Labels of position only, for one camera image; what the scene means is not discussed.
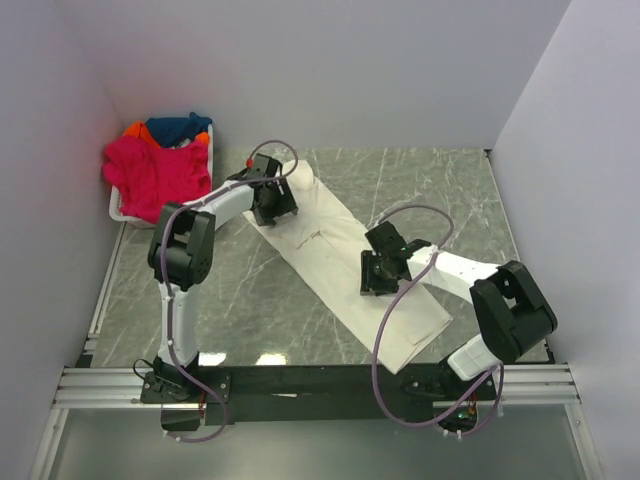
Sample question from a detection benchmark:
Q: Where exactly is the white t shirt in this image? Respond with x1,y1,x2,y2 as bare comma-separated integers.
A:
245,160,452,374

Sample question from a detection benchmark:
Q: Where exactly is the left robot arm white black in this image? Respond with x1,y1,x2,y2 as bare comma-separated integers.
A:
147,153,298,402

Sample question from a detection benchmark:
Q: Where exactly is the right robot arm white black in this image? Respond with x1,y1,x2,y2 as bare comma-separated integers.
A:
360,221,558,399

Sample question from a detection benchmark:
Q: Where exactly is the blue t shirt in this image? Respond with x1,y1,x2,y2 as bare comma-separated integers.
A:
145,112,213,148

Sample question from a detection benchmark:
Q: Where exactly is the pink t shirt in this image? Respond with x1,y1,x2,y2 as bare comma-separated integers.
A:
103,137,214,226

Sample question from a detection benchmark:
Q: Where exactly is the black base beam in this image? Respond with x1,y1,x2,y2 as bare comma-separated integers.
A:
140,363,496,431

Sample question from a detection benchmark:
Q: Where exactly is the orange t shirt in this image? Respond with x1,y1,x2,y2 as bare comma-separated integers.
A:
123,122,211,148

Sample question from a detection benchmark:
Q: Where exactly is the white laundry basket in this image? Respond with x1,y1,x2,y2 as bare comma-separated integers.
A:
108,123,219,231

